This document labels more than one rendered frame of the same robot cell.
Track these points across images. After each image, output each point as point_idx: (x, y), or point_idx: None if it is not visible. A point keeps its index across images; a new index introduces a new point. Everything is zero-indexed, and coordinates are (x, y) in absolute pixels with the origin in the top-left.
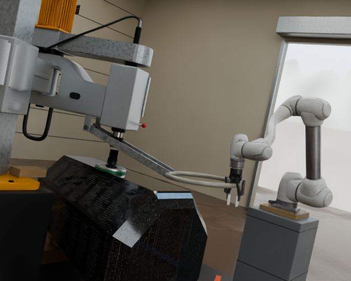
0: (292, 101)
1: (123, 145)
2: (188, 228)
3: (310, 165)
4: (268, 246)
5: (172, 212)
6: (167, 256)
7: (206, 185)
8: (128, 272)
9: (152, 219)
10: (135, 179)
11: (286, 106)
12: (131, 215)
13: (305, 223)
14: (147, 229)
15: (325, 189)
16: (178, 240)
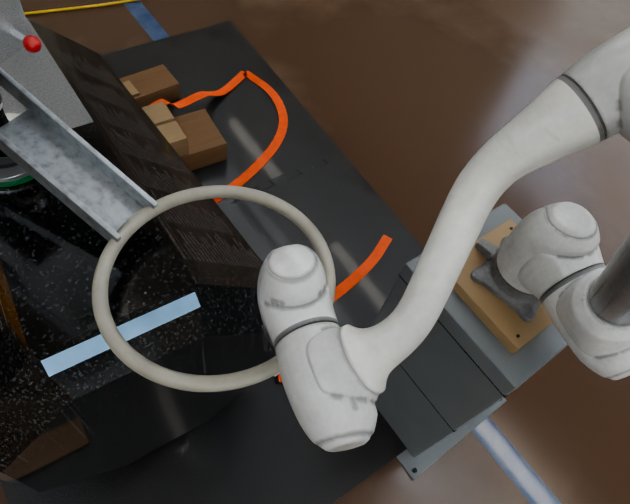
0: None
1: None
2: (195, 362)
3: (611, 299)
4: (431, 360)
5: (113, 384)
6: (144, 412)
7: (170, 387)
8: (30, 478)
9: (44, 421)
10: (43, 227)
11: (591, 103)
12: None
13: (537, 370)
14: (35, 439)
15: None
16: (166, 387)
